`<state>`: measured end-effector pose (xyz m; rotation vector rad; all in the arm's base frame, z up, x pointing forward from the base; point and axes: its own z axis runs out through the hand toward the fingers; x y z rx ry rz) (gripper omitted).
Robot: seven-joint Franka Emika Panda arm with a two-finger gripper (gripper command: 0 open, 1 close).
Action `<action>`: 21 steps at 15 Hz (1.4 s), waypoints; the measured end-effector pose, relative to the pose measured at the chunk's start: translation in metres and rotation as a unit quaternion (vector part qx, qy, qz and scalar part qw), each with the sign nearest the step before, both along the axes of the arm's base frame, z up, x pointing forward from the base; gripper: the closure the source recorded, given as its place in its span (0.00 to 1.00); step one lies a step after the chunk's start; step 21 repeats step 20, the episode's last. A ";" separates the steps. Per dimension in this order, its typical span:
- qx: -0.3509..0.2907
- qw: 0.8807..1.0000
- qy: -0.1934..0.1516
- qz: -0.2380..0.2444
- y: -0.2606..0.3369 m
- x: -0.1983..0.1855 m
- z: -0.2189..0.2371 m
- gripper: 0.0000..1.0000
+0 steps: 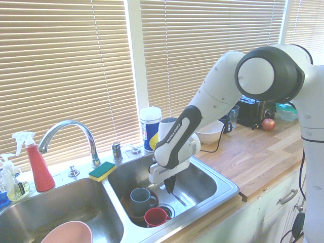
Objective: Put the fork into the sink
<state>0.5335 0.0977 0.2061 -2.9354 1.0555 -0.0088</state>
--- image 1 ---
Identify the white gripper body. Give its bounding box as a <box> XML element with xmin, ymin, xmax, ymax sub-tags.
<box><xmin>147</xmin><ymin>158</ymin><xmax>190</xmax><ymax>185</ymax></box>

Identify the silver metal fork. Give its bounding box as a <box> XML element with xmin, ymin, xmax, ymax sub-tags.
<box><xmin>159</xmin><ymin>182</ymin><xmax>188</xmax><ymax>207</ymax></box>

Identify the metal sink drain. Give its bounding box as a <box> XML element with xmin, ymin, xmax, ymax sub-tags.
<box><xmin>157</xmin><ymin>203</ymin><xmax>176</xmax><ymax>220</ymax></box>

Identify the stainless steel double sink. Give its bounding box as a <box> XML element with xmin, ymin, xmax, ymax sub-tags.
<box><xmin>0</xmin><ymin>138</ymin><xmax>240</xmax><ymax>243</ymax></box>

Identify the chrome sink hole cap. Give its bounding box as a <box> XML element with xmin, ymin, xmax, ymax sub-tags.
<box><xmin>124</xmin><ymin>144</ymin><xmax>143</xmax><ymax>156</ymax></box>

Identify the chrome sink soap dispenser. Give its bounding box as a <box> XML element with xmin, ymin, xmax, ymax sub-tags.
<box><xmin>111</xmin><ymin>141</ymin><xmax>124</xmax><ymax>163</ymax></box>

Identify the chrome sink knob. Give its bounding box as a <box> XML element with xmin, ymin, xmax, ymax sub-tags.
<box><xmin>67</xmin><ymin>165</ymin><xmax>80</xmax><ymax>178</ymax></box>

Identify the gray mug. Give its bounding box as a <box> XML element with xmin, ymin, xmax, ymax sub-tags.
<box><xmin>130</xmin><ymin>187</ymin><xmax>158</xmax><ymax>216</ymax></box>

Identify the red mug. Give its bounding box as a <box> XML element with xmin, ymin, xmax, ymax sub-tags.
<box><xmin>144</xmin><ymin>208</ymin><xmax>172</xmax><ymax>228</ymax></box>

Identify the brown wooden bowl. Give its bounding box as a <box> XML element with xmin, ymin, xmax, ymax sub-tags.
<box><xmin>120</xmin><ymin>189</ymin><xmax>160</xmax><ymax>228</ymax></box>

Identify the white wipes canister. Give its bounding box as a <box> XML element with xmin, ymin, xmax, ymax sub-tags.
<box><xmin>139</xmin><ymin>106</ymin><xmax>163</xmax><ymax>153</ymax></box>

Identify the yellow green sponge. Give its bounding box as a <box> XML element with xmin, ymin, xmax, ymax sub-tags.
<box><xmin>88</xmin><ymin>161</ymin><xmax>117</xmax><ymax>183</ymax></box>

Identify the white ceramic bowl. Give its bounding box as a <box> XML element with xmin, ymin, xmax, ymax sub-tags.
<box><xmin>195</xmin><ymin>119</ymin><xmax>225</xmax><ymax>146</ymax></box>

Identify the dark mug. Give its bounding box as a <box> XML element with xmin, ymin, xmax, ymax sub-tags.
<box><xmin>218</xmin><ymin>114</ymin><xmax>233</xmax><ymax>134</ymax></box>

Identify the chrome curved faucet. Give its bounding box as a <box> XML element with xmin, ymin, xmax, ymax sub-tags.
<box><xmin>37</xmin><ymin>119</ymin><xmax>102</xmax><ymax>169</ymax></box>

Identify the clear glass mug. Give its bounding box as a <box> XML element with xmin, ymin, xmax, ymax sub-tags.
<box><xmin>228</xmin><ymin>104</ymin><xmax>240</xmax><ymax>130</ymax></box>

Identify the white kitchen cabinet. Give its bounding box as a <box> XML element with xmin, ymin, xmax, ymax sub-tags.
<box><xmin>182</xmin><ymin>161</ymin><xmax>308</xmax><ymax>243</ymax></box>

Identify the black toaster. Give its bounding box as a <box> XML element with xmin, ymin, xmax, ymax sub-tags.
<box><xmin>236</xmin><ymin>95</ymin><xmax>276</xmax><ymax>130</ymax></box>

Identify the pink plastic bowl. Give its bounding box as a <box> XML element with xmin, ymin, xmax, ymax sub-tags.
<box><xmin>40</xmin><ymin>220</ymin><xmax>93</xmax><ymax>243</ymax></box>

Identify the red apple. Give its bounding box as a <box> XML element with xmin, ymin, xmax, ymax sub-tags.
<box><xmin>261</xmin><ymin>117</ymin><xmax>277</xmax><ymax>132</ymax></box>

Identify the red spray bottle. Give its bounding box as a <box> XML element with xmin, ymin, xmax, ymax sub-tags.
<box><xmin>11</xmin><ymin>131</ymin><xmax>56</xmax><ymax>193</ymax></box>

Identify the wide beige window blind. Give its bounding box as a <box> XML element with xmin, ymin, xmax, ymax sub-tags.
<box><xmin>139</xmin><ymin>0</ymin><xmax>287</xmax><ymax>125</ymax></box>
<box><xmin>0</xmin><ymin>0</ymin><xmax>135</xmax><ymax>174</ymax></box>

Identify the green lidded food container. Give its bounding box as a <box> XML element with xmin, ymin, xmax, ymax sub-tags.
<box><xmin>275</xmin><ymin>102</ymin><xmax>299</xmax><ymax>122</ymax></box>

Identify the clear soap pump bottle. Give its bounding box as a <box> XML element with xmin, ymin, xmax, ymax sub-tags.
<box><xmin>0</xmin><ymin>152</ymin><xmax>31</xmax><ymax>202</ymax></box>

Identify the blue plastic object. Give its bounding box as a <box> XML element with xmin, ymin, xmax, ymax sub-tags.
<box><xmin>0</xmin><ymin>190</ymin><xmax>10</xmax><ymax>208</ymax></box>

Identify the narrow beige window blind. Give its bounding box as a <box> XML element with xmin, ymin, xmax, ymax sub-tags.
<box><xmin>284</xmin><ymin>0</ymin><xmax>324</xmax><ymax>65</ymax></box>

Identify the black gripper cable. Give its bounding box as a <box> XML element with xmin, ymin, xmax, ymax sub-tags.
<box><xmin>199</xmin><ymin>121</ymin><xmax>226</xmax><ymax>154</ymax></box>

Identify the metal drawer handle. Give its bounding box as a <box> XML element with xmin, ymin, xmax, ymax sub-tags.
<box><xmin>278</xmin><ymin>188</ymin><xmax>299</xmax><ymax>206</ymax></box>

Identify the black hanging cable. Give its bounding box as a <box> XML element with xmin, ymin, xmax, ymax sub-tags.
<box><xmin>280</xmin><ymin>148</ymin><xmax>307</xmax><ymax>243</ymax></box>

